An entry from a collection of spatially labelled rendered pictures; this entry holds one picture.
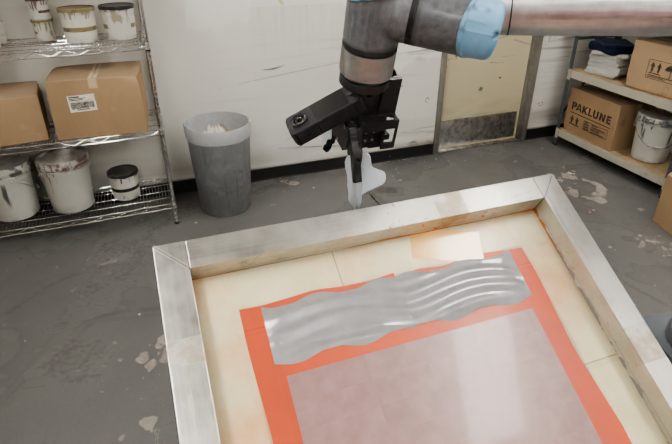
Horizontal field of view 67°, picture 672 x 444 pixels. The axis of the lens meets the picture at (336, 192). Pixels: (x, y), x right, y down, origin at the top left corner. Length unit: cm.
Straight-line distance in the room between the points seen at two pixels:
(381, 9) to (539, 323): 45
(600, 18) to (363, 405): 58
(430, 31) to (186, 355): 46
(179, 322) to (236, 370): 8
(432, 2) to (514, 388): 47
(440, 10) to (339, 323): 39
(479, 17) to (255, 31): 330
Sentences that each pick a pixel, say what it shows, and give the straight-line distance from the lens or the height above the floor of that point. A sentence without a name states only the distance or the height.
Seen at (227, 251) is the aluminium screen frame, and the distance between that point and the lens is 64.
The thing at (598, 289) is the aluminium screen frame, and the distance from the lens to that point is 78.
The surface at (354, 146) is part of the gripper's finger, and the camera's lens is 74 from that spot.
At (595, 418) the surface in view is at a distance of 75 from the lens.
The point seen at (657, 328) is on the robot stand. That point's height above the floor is 120.
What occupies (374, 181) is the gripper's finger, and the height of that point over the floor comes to 152.
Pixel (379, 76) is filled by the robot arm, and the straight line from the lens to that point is 70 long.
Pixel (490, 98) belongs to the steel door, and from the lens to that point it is 501.
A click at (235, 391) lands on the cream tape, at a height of 141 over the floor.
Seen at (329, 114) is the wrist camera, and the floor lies 163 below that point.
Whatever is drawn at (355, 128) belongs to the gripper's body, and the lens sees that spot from 74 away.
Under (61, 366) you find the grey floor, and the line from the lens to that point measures 289.
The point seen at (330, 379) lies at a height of 140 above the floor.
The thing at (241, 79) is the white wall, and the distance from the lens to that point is 394.
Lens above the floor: 187
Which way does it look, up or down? 28 degrees down
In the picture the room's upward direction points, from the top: straight up
